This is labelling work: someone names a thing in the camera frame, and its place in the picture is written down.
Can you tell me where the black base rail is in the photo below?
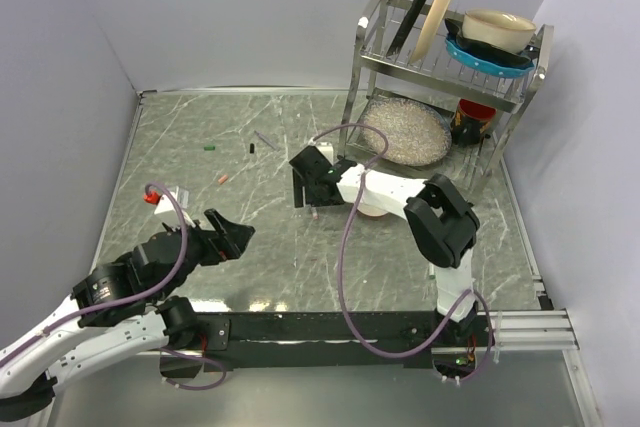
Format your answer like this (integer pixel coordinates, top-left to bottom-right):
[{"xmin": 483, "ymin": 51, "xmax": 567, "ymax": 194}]
[{"xmin": 167, "ymin": 311, "xmax": 494, "ymax": 371}]

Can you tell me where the black dish on rack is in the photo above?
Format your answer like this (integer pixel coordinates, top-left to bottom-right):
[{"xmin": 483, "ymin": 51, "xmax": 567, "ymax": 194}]
[{"xmin": 444, "ymin": 18, "xmax": 539, "ymax": 68}]

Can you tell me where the cream bowl on rack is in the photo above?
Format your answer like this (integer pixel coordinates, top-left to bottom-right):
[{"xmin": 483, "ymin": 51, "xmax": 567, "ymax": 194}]
[{"xmin": 462, "ymin": 9, "xmax": 537, "ymax": 54}]

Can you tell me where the purple pen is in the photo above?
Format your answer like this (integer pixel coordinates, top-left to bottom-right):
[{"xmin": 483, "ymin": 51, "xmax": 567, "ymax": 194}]
[{"xmin": 254, "ymin": 130, "xmax": 279, "ymax": 151}]

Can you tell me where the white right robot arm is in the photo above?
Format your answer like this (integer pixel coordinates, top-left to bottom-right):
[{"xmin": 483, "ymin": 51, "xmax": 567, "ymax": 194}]
[{"xmin": 289, "ymin": 146, "xmax": 480, "ymax": 345}]

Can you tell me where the black square plate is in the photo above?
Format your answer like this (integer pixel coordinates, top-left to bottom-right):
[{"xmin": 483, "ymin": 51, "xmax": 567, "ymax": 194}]
[{"xmin": 386, "ymin": 0, "xmax": 427, "ymax": 57}]

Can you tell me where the speckled round plate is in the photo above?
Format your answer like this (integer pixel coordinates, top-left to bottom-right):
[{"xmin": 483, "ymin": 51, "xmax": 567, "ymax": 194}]
[{"xmin": 360, "ymin": 97, "xmax": 452, "ymax": 167}]

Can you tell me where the blue dotted dish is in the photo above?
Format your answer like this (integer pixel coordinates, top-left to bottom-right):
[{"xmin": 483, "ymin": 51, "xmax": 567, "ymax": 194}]
[{"xmin": 445, "ymin": 37, "xmax": 534, "ymax": 79}]

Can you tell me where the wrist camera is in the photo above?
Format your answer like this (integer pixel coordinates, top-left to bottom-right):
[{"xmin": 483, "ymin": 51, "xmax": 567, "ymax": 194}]
[
  {"xmin": 143, "ymin": 186, "xmax": 200, "ymax": 231},
  {"xmin": 308, "ymin": 139, "xmax": 335, "ymax": 164}
]

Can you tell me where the beige plate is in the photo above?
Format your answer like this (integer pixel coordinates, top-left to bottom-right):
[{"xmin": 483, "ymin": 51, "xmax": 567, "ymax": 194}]
[{"xmin": 409, "ymin": 0, "xmax": 451, "ymax": 64}]

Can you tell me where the red floral bowl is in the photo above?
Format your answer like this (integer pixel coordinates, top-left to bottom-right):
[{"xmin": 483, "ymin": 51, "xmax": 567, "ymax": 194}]
[{"xmin": 357, "ymin": 204, "xmax": 388, "ymax": 218}]

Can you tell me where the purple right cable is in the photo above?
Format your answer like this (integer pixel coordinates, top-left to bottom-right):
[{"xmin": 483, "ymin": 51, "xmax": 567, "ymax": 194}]
[{"xmin": 309, "ymin": 122, "xmax": 496, "ymax": 383}]

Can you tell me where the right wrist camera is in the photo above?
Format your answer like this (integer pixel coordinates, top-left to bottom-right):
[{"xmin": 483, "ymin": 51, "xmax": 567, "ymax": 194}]
[{"xmin": 308, "ymin": 139, "xmax": 335, "ymax": 164}]

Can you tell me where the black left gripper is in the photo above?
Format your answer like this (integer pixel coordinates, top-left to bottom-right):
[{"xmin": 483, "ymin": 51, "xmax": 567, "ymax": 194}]
[{"xmin": 154, "ymin": 207, "xmax": 255, "ymax": 300}]

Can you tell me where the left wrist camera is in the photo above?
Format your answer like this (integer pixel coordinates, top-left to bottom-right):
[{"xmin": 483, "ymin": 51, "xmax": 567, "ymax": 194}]
[{"xmin": 143, "ymin": 186, "xmax": 200, "ymax": 231}]

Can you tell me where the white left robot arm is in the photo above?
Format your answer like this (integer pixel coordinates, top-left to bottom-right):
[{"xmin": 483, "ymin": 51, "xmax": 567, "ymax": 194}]
[{"xmin": 1, "ymin": 209, "xmax": 255, "ymax": 422}]

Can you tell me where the red black mug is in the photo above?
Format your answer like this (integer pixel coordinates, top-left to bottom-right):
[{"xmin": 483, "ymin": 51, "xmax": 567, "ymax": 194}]
[{"xmin": 450, "ymin": 99, "xmax": 497, "ymax": 147}]

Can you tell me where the steel dish rack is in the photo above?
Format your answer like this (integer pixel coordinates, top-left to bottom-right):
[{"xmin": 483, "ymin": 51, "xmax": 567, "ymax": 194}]
[{"xmin": 341, "ymin": 0, "xmax": 554, "ymax": 196}]

